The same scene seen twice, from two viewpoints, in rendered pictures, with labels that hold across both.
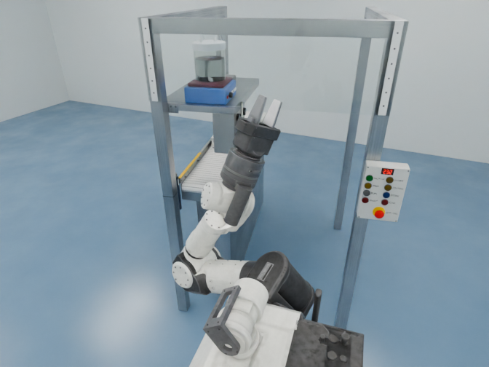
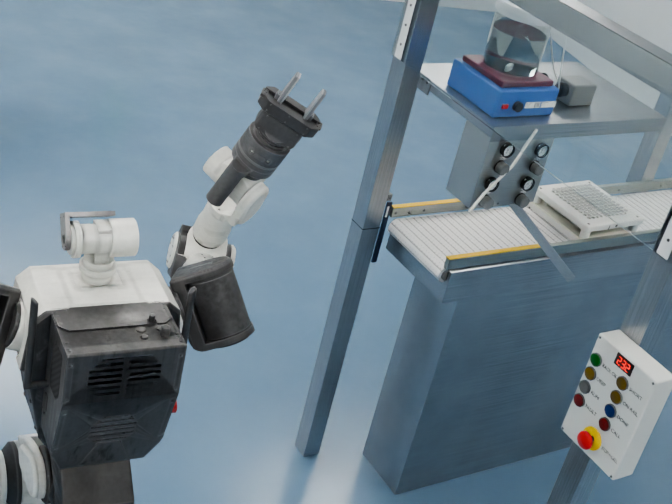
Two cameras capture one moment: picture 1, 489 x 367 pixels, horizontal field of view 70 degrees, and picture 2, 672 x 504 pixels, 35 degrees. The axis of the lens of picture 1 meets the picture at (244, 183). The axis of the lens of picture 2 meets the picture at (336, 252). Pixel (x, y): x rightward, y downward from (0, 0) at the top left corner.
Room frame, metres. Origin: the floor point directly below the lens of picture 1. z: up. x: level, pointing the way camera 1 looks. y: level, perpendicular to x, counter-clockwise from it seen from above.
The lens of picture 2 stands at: (-0.55, -1.29, 2.29)
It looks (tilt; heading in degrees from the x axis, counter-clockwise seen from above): 30 degrees down; 39
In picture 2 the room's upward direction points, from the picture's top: 14 degrees clockwise
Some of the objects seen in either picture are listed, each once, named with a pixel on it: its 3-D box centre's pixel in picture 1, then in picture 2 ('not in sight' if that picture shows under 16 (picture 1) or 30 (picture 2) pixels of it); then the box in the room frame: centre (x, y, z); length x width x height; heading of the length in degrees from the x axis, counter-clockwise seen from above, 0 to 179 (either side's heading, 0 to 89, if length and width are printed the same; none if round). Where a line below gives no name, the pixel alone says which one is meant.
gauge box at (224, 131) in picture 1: (229, 126); (500, 162); (1.67, 0.07, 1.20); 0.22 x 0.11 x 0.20; 167
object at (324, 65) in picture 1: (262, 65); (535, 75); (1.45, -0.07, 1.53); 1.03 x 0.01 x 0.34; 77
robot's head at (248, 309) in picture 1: (241, 317); (103, 243); (0.41, 0.01, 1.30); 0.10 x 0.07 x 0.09; 161
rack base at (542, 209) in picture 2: not in sight; (583, 218); (2.22, 0.07, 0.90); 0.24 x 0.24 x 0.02; 79
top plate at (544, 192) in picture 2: not in sight; (588, 205); (2.22, 0.07, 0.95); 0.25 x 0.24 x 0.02; 79
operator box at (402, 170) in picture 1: (381, 191); (615, 404); (1.31, -0.59, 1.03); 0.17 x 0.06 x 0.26; 77
